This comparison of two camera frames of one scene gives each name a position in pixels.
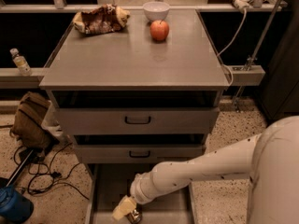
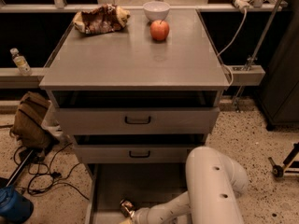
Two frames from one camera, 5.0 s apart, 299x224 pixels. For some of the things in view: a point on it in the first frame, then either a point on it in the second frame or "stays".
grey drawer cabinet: x=133 y=97 stays
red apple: x=159 y=30 stays
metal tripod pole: x=253 y=57 stays
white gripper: x=137 y=189 → x=139 y=216
